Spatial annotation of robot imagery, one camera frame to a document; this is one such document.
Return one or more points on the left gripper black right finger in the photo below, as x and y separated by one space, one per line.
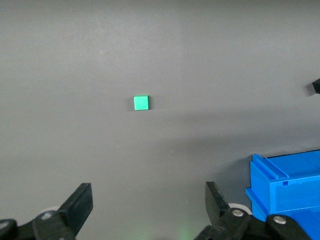
220 215

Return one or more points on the small green cube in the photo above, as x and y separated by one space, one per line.
141 103

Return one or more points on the small black cube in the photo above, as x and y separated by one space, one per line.
315 87

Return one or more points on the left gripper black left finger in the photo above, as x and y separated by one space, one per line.
75 210

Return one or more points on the blue plastic storage bin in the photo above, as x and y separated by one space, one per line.
295 185

